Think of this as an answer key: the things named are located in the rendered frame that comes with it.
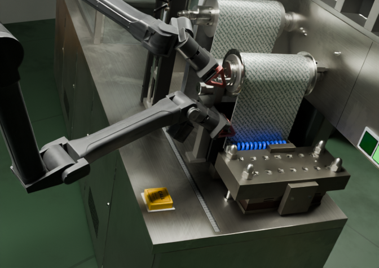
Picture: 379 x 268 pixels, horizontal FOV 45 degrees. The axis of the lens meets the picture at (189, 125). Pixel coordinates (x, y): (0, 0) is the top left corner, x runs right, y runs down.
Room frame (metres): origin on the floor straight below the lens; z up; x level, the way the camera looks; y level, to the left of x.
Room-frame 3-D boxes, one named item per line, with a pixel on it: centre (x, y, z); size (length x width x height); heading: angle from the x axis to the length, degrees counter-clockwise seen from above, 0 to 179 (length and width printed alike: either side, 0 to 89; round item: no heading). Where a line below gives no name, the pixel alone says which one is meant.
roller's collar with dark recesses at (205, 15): (1.50, 0.04, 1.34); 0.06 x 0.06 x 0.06; 27
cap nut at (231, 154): (1.17, -0.15, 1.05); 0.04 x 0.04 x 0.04
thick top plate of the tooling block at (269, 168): (1.20, -0.32, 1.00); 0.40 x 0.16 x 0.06; 117
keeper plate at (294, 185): (1.13, -0.37, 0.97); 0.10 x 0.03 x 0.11; 117
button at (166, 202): (1.04, 0.04, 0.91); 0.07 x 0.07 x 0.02; 27
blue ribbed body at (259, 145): (1.27, -0.24, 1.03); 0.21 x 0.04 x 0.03; 117
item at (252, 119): (1.29, -0.23, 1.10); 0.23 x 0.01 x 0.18; 117
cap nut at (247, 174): (1.09, -0.20, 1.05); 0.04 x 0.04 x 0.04
